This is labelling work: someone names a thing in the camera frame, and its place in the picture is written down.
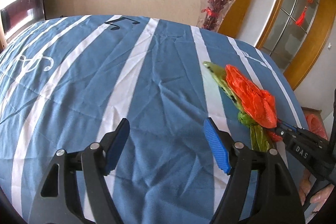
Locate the glass panel wooden door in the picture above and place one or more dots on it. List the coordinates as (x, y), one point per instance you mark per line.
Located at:
(296, 49)

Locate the blue white striped tablecloth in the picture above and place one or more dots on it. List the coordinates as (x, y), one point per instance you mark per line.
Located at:
(66, 82)

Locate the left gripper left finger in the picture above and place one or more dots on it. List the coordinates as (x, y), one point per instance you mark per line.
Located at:
(73, 188)

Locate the glass vase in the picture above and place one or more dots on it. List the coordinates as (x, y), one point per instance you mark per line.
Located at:
(212, 13)

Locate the red lined trash basket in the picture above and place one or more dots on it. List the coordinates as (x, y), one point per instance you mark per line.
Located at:
(316, 126)

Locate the green plastic bag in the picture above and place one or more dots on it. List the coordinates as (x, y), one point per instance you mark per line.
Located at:
(260, 141)

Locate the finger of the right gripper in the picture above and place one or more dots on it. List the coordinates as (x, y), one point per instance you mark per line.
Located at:
(287, 126)

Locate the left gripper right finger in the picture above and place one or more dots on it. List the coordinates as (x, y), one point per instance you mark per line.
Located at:
(260, 188)

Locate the orange plastic bag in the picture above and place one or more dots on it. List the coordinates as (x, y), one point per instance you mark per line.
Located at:
(258, 103)

